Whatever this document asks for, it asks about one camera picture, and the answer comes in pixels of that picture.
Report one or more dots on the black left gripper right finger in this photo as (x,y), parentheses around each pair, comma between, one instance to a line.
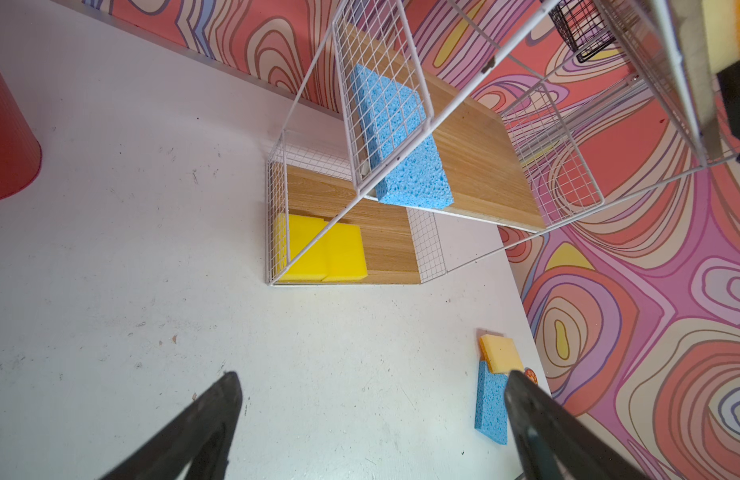
(552,444)

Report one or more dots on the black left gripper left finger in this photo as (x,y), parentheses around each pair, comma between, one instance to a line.
(196,443)

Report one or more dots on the yellow thick sponge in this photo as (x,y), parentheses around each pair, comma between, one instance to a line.
(346,260)
(292,233)

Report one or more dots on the blue sponge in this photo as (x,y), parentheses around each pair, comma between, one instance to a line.
(389,112)

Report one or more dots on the blue flat sponge near arm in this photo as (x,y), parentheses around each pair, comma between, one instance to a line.
(491,418)

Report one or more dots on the small orange round sticker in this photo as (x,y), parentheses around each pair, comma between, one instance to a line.
(531,375)

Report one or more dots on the red plastic cup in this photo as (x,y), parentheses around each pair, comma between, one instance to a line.
(20,151)

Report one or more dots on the white wire wooden shelf rack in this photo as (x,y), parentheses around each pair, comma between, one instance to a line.
(510,137)

